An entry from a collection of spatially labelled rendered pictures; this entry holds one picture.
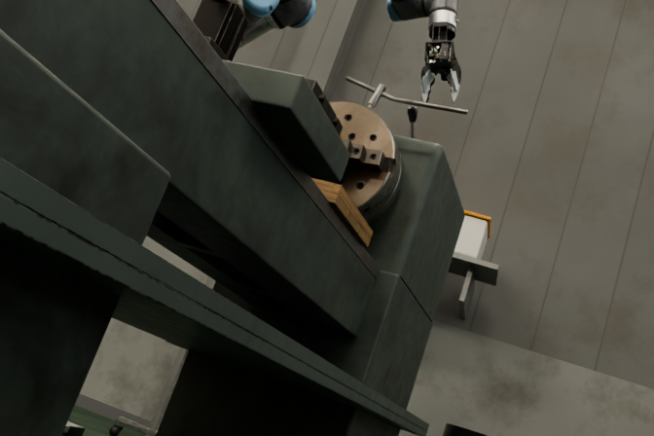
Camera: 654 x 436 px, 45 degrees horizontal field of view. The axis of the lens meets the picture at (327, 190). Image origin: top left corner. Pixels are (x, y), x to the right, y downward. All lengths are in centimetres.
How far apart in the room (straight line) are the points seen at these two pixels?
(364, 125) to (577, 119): 387
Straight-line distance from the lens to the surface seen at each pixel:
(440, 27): 216
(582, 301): 538
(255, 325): 106
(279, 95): 118
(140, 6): 93
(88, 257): 72
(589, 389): 528
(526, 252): 542
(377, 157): 192
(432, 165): 211
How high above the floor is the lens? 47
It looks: 15 degrees up
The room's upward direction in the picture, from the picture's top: 20 degrees clockwise
